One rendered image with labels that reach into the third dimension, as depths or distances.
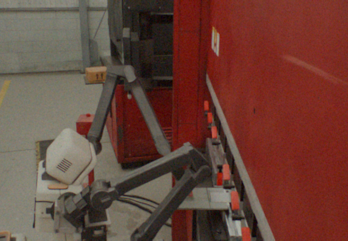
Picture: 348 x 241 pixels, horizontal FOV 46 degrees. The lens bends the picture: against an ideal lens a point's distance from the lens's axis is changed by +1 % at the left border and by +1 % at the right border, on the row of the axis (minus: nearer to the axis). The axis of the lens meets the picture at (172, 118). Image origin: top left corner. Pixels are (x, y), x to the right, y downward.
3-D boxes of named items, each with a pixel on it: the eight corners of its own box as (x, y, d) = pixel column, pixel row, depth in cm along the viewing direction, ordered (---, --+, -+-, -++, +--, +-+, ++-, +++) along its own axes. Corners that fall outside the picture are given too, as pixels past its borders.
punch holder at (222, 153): (218, 154, 195) (220, 122, 189) (235, 154, 195) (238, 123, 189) (222, 169, 180) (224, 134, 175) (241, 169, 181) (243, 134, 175)
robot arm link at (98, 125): (111, 62, 192) (107, 58, 182) (138, 70, 191) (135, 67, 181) (83, 153, 191) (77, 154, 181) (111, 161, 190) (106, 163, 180)
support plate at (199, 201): (169, 189, 199) (169, 187, 199) (222, 189, 200) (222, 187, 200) (169, 209, 183) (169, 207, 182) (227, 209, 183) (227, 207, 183)
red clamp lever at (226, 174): (221, 163, 153) (223, 188, 148) (233, 163, 153) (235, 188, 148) (221, 165, 155) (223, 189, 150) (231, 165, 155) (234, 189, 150)
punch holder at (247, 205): (239, 229, 138) (243, 186, 133) (265, 230, 138) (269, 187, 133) (248, 259, 124) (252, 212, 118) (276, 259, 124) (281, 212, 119)
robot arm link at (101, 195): (195, 134, 155) (203, 143, 145) (206, 164, 159) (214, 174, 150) (86, 184, 150) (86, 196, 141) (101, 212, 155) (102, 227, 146)
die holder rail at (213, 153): (205, 150, 271) (206, 137, 267) (214, 150, 271) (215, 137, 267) (214, 188, 224) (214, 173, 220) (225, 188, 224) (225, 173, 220)
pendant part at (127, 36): (124, 74, 315) (122, 28, 302) (139, 74, 316) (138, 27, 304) (124, 90, 273) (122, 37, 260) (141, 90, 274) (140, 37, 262)
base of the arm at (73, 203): (60, 197, 150) (60, 215, 139) (77, 183, 150) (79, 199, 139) (76, 211, 154) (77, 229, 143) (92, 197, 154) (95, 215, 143)
